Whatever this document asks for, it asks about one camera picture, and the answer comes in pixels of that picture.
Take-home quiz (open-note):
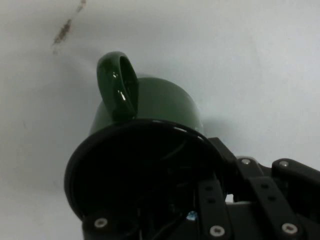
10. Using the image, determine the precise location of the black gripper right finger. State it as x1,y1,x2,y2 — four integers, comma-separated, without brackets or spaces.
195,136,320,240

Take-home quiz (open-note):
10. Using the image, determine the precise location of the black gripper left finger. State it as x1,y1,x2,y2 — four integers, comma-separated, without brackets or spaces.
81,211,144,240

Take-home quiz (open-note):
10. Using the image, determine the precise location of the green enamel mug white print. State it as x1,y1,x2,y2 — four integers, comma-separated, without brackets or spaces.
63,50,229,240

